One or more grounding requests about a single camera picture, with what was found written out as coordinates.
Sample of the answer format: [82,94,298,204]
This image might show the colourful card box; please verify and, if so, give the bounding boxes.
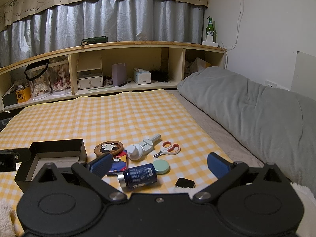
[107,150,128,176]

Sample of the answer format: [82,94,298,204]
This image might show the panda cork coaster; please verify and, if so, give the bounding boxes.
[94,141,124,157]

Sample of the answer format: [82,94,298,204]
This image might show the black box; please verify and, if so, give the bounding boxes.
[2,91,18,107]
[14,139,87,192]

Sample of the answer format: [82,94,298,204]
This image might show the dark blue pill bottle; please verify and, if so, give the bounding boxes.
[117,163,157,189]

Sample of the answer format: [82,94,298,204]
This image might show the black smartwatch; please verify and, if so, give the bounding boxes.
[175,178,196,188]

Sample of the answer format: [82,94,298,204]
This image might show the grey watch link tool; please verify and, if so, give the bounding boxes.
[139,134,161,154]

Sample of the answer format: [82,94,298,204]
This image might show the orange handled scissors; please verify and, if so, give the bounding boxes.
[153,141,181,158]

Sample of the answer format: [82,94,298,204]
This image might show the mint green round tin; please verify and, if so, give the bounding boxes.
[153,159,170,174]

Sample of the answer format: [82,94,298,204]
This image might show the black box on shelf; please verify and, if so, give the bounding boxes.
[2,91,18,107]

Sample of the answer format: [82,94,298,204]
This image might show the yellow cartoon box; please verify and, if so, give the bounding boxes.
[16,87,31,103]

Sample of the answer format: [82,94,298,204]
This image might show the yellow checkered cloth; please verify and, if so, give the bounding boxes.
[1,89,225,193]

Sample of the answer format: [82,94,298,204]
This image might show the clear doll display case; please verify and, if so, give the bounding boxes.
[24,59,51,100]

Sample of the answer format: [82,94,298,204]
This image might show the white fluffy rug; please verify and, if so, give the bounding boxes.
[291,183,316,237]

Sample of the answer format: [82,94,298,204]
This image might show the small wooden drawer organizer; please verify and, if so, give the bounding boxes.
[77,56,103,90]

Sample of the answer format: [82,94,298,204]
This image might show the wooden shelf unit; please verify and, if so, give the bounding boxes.
[1,41,225,111]

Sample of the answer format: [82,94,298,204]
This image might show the lilac box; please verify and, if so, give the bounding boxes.
[111,63,126,86]

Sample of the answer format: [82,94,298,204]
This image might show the white tissue box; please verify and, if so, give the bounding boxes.
[133,67,151,85]

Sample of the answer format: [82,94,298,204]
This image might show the white power strip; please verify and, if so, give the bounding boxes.
[202,41,218,47]

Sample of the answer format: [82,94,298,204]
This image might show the dark green pouch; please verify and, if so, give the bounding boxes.
[81,36,108,46]

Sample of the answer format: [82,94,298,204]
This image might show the green beer bottle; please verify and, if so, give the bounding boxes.
[206,17,217,42]

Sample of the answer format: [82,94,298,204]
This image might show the silver curtain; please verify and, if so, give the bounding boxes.
[1,0,205,67]

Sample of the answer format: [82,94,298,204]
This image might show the wall socket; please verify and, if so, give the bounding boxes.
[265,80,277,88]

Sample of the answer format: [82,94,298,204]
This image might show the white wall cable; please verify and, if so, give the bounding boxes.
[222,0,247,70]

